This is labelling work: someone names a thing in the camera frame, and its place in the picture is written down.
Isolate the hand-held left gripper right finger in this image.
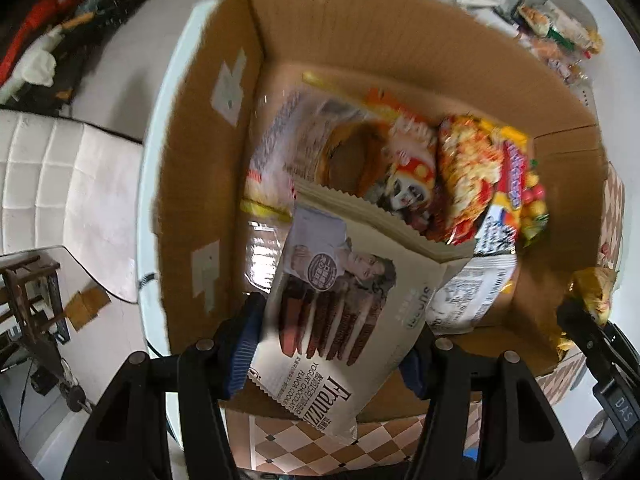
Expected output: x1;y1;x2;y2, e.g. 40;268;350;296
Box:
399;325;583;480

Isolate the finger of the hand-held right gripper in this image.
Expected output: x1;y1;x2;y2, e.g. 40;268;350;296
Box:
557;300;640;386

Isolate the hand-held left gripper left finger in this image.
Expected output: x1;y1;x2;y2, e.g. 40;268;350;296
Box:
62;292;268;480

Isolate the small yellow cartoon packet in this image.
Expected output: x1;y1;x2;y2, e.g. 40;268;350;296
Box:
555;266;618;361

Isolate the white printed snack packet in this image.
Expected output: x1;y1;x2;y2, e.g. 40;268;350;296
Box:
430;252;518;336

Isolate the white chocolate cookie packet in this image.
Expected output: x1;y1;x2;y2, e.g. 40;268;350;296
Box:
248;180;473;447

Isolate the panda print snack packet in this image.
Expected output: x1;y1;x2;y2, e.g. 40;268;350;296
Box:
357;115;443;231

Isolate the yellow red noodle packet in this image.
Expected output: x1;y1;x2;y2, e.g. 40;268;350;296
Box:
432;114;551;248

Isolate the orange snack packet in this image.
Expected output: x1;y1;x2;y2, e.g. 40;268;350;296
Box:
362;86;441;131

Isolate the blue printed cardboard box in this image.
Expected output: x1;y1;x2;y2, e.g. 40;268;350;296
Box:
152;0;626;426

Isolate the small cardboard piece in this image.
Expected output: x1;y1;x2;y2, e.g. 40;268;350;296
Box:
65;287;112;331

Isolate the black metal stand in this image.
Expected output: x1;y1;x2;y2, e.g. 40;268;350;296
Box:
0;330;96;411

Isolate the dark wooden stool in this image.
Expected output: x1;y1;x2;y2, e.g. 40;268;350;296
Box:
0;255;68;346

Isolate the white padded chair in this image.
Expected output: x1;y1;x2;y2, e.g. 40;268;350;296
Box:
0;110;146;306

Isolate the pile of snack packets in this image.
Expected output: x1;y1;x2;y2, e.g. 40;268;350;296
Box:
515;0;606;86

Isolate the white crumpled cloth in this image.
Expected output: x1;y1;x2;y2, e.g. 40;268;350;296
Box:
0;35;58;103

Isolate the black equipment pile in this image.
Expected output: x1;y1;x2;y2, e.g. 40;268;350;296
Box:
0;0;151;116

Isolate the red cloth pile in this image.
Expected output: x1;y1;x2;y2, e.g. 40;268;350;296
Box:
0;0;76;81

